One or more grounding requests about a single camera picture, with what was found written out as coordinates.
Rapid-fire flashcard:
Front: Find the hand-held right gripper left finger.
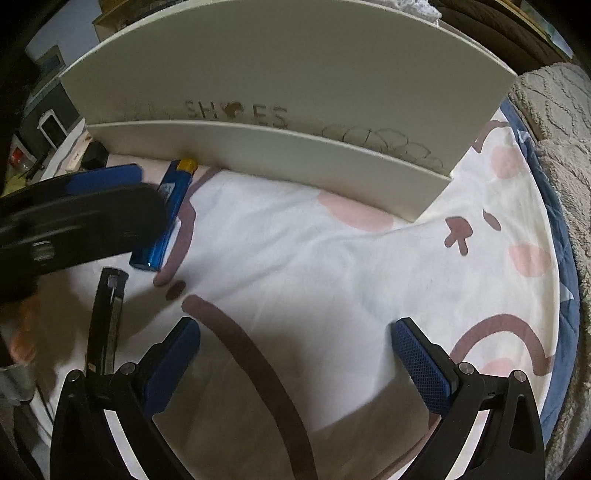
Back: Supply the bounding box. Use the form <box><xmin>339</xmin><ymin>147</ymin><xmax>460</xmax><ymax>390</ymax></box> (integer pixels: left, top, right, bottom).
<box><xmin>50</xmin><ymin>316</ymin><xmax>202</xmax><ymax>480</ymax></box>

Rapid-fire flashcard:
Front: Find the white space heater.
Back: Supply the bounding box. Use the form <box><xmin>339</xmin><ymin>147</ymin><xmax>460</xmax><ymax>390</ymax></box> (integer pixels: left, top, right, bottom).
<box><xmin>39</xmin><ymin>111</ymin><xmax>65</xmax><ymax>148</ymax></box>

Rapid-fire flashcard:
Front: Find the slim black lighter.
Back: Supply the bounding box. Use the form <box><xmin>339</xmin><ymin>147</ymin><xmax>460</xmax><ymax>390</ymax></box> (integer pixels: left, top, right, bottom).
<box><xmin>86</xmin><ymin>267</ymin><xmax>129</xmax><ymax>376</ymax></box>

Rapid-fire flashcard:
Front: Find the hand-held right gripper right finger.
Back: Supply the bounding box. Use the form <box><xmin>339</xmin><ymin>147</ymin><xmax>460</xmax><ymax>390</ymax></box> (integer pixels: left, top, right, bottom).
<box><xmin>391</xmin><ymin>316</ymin><xmax>546</xmax><ymax>480</ymax></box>

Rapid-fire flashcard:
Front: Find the white shoe box lid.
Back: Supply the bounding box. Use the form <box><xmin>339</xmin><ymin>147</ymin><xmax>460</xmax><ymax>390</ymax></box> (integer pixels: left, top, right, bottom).
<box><xmin>84</xmin><ymin>119</ymin><xmax>452</xmax><ymax>223</ymax></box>

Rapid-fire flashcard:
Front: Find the white shoe box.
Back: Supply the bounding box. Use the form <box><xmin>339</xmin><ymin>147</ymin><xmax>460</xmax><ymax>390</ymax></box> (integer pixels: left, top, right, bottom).
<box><xmin>58</xmin><ymin>0</ymin><xmax>517</xmax><ymax>223</ymax></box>

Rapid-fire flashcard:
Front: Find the wall poster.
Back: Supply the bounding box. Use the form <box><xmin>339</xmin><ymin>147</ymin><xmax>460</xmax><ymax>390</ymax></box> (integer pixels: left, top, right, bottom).
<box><xmin>34</xmin><ymin>44</ymin><xmax>65</xmax><ymax>79</ymax></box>

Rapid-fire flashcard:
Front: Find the cream knit blanket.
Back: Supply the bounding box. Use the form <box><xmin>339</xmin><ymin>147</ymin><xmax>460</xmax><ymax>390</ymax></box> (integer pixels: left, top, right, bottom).
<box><xmin>507</xmin><ymin>61</ymin><xmax>591</xmax><ymax>467</ymax></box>

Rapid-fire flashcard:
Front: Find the brown duvet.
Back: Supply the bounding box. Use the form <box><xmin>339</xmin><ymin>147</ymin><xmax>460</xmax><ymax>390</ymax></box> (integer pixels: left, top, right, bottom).
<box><xmin>429</xmin><ymin>0</ymin><xmax>571</xmax><ymax>75</ymax></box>

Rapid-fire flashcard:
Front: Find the person's left hand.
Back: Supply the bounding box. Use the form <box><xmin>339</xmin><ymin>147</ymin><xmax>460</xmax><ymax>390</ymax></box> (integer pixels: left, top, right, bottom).
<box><xmin>7</xmin><ymin>294</ymin><xmax>41</xmax><ymax>366</ymax></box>

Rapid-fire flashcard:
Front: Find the blue lighter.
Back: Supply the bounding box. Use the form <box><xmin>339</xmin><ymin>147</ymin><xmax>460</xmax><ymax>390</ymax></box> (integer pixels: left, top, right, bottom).
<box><xmin>129</xmin><ymin>158</ymin><xmax>199</xmax><ymax>272</ymax></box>

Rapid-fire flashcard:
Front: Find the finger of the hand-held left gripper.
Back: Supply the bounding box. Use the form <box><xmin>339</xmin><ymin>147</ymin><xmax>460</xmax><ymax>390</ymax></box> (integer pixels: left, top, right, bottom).
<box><xmin>50</xmin><ymin>184</ymin><xmax>168</xmax><ymax>269</ymax></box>
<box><xmin>0</xmin><ymin>163</ymin><xmax>143</xmax><ymax>211</ymax></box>

